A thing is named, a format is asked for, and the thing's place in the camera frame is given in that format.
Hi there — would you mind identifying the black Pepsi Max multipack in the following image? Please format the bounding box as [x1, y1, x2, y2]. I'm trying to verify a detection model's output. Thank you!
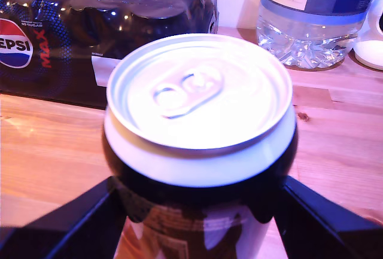
[0, 0, 220, 110]

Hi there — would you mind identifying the black Pepsi Max can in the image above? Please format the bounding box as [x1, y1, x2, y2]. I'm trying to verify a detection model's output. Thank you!
[101, 33, 299, 259]

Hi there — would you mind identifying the large clear water bottle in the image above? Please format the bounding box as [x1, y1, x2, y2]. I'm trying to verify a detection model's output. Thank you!
[256, 0, 381, 71]

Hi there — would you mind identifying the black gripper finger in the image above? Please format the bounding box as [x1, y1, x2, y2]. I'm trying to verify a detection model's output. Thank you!
[0, 176, 126, 259]
[273, 176, 383, 259]

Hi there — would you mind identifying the small white round camera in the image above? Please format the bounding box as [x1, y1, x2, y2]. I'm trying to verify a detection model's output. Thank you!
[352, 7, 383, 71]

